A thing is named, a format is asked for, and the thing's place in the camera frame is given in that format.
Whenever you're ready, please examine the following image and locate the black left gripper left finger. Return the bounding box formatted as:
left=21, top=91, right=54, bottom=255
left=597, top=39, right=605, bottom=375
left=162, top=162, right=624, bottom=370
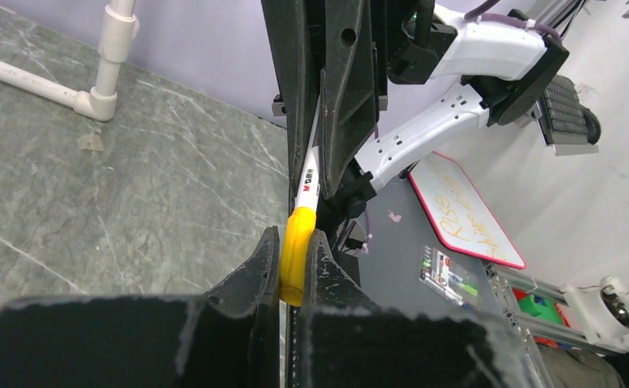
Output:
left=0, top=227, right=280, bottom=387

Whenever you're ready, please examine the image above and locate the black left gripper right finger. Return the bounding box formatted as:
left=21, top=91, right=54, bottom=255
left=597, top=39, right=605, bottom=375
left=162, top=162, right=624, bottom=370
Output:
left=293, top=231, right=532, bottom=387

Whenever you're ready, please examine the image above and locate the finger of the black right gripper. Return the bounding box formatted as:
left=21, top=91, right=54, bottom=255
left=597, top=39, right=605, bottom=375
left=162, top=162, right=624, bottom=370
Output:
left=320, top=1, right=378, bottom=199
left=261, top=0, right=323, bottom=188

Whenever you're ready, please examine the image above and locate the yellow marker cap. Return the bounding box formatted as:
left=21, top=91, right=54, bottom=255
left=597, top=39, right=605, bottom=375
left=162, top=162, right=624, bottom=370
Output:
left=279, top=207, right=316, bottom=307

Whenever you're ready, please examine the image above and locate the white marker pen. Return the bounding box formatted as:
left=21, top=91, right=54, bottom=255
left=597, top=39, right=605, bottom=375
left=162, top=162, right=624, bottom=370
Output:
left=294, top=101, right=321, bottom=213

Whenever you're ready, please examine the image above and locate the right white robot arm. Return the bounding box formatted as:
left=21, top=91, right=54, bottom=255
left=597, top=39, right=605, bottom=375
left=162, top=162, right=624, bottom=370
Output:
left=262, top=1, right=569, bottom=200

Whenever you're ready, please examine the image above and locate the pack of markers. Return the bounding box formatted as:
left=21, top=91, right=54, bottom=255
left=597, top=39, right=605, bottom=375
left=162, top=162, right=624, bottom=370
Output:
left=419, top=246, right=479, bottom=310

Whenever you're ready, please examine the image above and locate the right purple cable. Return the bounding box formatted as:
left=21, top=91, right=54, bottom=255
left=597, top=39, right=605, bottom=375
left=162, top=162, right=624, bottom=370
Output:
left=463, top=0, right=563, bottom=44

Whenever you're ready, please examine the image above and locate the white pvc pipe frame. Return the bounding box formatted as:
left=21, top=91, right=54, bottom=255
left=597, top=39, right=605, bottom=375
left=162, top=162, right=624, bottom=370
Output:
left=0, top=1, right=140, bottom=122

